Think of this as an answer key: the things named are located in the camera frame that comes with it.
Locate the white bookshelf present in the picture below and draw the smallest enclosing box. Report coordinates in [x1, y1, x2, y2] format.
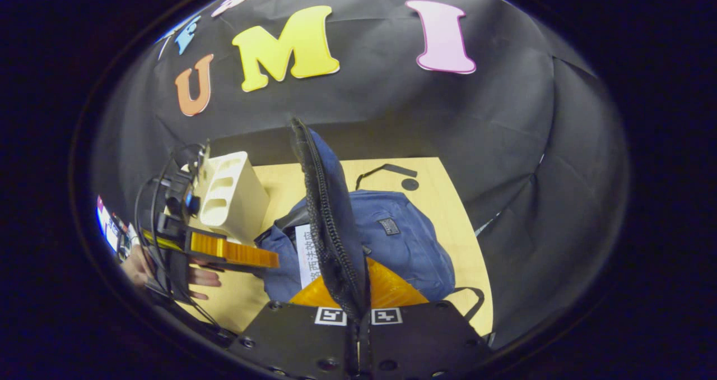
[193, 150, 271, 246]

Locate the cluttered white side table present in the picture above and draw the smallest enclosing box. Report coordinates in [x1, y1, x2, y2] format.
[95, 195, 141, 263]

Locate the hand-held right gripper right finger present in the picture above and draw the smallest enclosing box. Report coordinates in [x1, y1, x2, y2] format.
[358, 256, 495, 380]

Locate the blue schoolbag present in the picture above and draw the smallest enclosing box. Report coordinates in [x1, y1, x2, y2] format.
[255, 117, 486, 322]

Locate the thick grey cover book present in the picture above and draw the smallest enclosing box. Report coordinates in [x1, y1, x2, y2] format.
[295, 223, 321, 290]

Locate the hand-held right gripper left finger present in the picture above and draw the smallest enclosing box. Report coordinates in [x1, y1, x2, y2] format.
[229, 275, 360, 380]

